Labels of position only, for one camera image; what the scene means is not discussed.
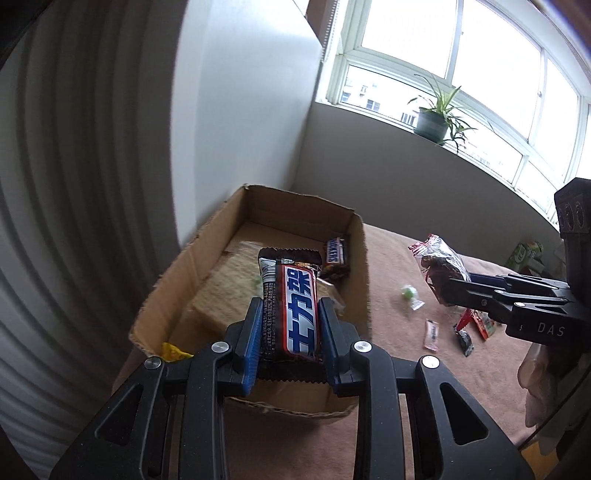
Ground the white wardrobe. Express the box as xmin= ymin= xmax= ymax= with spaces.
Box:
xmin=170 ymin=0 xmax=325 ymax=252

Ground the white framed window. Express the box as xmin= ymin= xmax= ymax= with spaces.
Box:
xmin=307 ymin=0 xmax=591 ymax=223

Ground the black patterned snack packet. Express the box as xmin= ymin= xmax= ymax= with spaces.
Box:
xmin=454 ymin=323 xmax=475 ymax=357

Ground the green printed bag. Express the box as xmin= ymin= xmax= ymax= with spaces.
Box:
xmin=505 ymin=240 xmax=544 ymax=274

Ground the brown cardboard box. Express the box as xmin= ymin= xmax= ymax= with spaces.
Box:
xmin=129 ymin=184 xmax=372 ymax=418

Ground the potted green plant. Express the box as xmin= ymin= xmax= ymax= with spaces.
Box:
xmin=405 ymin=73 xmax=479 ymax=154

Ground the red clear snack packet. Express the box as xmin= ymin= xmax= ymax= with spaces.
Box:
xmin=407 ymin=234 xmax=472 ymax=308

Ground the green wrapped candy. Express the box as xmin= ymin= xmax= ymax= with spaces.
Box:
xmin=401 ymin=285 xmax=424 ymax=311

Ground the large clear cracker packet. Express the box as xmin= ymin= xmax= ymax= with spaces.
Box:
xmin=191 ymin=240 xmax=345 ymax=334

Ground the dark chocolate bar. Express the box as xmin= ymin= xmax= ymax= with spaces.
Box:
xmin=256 ymin=248 xmax=334 ymax=384

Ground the person's right hand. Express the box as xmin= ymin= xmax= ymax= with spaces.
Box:
xmin=517 ymin=344 xmax=578 ymax=457

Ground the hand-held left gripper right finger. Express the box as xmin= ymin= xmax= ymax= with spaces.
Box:
xmin=318 ymin=298 xmax=536 ymax=480

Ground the white ribbed panel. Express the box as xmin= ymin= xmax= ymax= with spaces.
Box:
xmin=0 ymin=0 xmax=195 ymax=467

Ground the yellow candy packet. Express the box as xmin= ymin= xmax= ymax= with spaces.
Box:
xmin=161 ymin=342 xmax=195 ymax=361

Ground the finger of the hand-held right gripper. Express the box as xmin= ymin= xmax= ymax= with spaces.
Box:
xmin=468 ymin=272 xmax=572 ymax=297
xmin=441 ymin=277 xmax=572 ymax=325

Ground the white pink candy packet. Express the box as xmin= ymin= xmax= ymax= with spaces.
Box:
xmin=422 ymin=318 xmax=440 ymax=354

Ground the pink towel cloth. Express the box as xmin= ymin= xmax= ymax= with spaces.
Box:
xmin=113 ymin=222 xmax=571 ymax=480

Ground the small brown chocolate bar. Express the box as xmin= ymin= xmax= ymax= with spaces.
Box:
xmin=318 ymin=237 xmax=351 ymax=281

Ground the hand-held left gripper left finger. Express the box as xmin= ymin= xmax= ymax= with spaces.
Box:
xmin=48 ymin=298 xmax=264 ymax=480

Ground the red green snack packet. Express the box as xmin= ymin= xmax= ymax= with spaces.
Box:
xmin=455 ymin=308 xmax=502 ymax=341

